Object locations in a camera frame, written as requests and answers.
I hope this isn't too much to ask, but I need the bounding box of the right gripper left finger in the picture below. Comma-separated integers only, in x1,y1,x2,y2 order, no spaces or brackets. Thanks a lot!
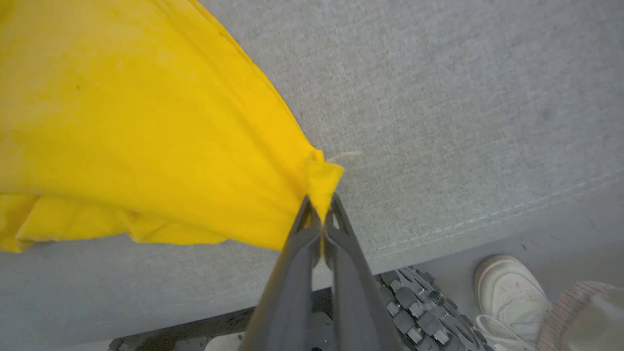
239,195,323,351

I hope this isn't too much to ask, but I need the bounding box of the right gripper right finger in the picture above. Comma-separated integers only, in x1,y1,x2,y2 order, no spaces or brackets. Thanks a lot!
324,194,405,351

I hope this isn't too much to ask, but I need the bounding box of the yellow t-shirt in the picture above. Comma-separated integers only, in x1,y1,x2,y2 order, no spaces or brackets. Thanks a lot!
0,0,364,253

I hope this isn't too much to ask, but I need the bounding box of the grey roller robot wheel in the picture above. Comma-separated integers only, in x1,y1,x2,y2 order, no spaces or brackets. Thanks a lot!
374,267,494,351

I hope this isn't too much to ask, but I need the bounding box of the white sneaker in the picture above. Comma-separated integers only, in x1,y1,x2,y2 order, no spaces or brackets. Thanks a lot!
474,254,553,351

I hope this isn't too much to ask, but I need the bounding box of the beige checked trouser leg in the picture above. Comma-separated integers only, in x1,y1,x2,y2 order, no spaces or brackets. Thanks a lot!
536,280,624,351

